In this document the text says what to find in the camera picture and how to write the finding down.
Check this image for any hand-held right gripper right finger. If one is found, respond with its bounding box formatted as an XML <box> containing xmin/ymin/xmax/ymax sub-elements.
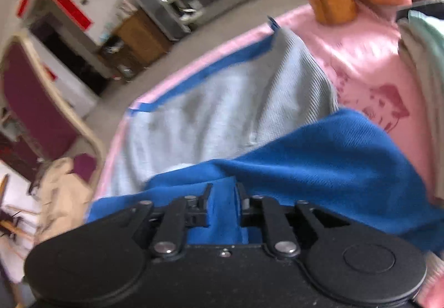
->
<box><xmin>235</xmin><ymin>182</ymin><xmax>349</xmax><ymax>259</ymax></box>

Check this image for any beige crumpled cloth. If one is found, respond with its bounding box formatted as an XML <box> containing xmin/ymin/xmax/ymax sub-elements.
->
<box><xmin>34</xmin><ymin>157</ymin><xmax>95</xmax><ymax>243</ymax></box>

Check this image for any brown wooden cabinet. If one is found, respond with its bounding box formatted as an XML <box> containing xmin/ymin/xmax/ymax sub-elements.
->
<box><xmin>100</xmin><ymin>10</ymin><xmax>173</xmax><ymax>77</ymax></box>

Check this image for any mint green folded cloth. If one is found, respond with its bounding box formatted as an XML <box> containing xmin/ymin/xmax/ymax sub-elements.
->
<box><xmin>407</xmin><ymin>9</ymin><xmax>444</xmax><ymax>93</ymax></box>

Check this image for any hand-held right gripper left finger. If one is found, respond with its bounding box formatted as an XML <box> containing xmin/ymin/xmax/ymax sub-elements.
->
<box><xmin>132</xmin><ymin>183</ymin><xmax>213</xmax><ymax>259</ymax></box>

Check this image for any grey and blue sweater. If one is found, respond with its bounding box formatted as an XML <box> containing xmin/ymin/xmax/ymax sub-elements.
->
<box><xmin>87</xmin><ymin>16</ymin><xmax>444</xmax><ymax>254</ymax></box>

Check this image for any white cabinet with red stripes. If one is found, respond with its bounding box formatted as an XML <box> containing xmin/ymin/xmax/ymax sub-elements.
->
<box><xmin>17</xmin><ymin>0</ymin><xmax>117</xmax><ymax>118</ymax></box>

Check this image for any pink printed tablecloth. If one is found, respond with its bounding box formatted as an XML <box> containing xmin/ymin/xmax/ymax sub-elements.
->
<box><xmin>93</xmin><ymin>0</ymin><xmax>444</xmax><ymax>308</ymax></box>

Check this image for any maroon chair with beige frame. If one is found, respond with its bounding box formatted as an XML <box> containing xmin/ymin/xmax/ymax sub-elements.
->
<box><xmin>0</xmin><ymin>35</ymin><xmax>107</xmax><ymax>192</ymax></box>

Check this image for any grey metal shelf unit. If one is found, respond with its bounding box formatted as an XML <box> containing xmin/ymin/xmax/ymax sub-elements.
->
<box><xmin>128</xmin><ymin>0</ymin><xmax>192</xmax><ymax>42</ymax></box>

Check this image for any beige folded cloth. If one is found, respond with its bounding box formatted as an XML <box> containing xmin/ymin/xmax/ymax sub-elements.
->
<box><xmin>396</xmin><ymin>19</ymin><xmax>444</xmax><ymax>206</ymax></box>

